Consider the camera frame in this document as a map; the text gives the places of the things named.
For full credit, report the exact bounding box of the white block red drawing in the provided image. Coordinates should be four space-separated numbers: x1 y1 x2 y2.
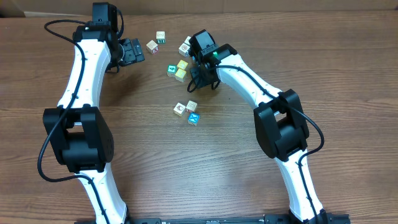
185 101 198 113

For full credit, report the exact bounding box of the white cream block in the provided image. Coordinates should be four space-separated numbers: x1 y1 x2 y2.
174 103 186 116

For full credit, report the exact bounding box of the blue X block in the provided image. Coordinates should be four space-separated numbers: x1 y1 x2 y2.
187 113 200 126

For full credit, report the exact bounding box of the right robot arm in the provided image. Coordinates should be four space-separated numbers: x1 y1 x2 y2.
190 44 324 223

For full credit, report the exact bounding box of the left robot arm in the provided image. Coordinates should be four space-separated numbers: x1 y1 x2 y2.
37 21 144 223

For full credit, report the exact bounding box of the white block red side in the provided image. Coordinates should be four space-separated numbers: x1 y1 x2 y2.
146 40 159 54

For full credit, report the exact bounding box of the yellow block upper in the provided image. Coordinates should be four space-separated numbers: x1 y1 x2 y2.
177 60 188 70

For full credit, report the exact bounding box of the yellow block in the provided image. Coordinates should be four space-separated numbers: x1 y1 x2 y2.
175 68 187 82
177 60 188 70

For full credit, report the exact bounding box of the yellow block lower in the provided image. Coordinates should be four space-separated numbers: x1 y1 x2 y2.
175 68 187 82

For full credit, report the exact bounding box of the white block blue side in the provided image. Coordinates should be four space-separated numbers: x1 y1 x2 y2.
178 43 190 57

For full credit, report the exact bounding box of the green number four block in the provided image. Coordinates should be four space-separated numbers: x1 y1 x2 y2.
167 65 178 77

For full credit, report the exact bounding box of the white block green side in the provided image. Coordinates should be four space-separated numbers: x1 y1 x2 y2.
156 31 165 44

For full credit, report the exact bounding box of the white block far top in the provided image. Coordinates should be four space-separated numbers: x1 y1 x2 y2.
184 36 191 46

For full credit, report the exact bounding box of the cardboard backdrop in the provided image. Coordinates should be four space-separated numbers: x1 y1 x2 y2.
1 0 397 17

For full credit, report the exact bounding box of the left black cable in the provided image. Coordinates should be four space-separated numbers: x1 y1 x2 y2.
37 9 125 224

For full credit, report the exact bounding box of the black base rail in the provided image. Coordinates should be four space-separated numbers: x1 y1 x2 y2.
74 213 352 224

